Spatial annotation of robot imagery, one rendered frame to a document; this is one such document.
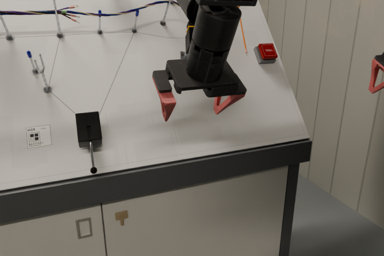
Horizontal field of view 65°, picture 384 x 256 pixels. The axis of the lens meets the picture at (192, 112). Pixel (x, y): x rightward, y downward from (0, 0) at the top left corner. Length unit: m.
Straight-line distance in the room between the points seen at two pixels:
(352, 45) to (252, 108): 1.33
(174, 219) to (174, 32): 0.53
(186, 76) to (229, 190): 0.51
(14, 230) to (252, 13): 0.91
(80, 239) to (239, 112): 0.52
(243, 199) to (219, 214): 0.08
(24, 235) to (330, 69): 1.95
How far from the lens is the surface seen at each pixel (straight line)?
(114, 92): 0.79
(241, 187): 0.92
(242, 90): 0.50
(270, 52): 0.97
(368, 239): 2.12
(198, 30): 0.41
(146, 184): 0.75
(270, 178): 0.96
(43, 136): 0.76
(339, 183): 2.35
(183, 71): 0.46
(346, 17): 2.17
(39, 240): 0.85
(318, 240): 1.99
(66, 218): 0.81
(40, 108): 0.78
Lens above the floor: 1.21
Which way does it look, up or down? 18 degrees down
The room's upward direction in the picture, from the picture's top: straight up
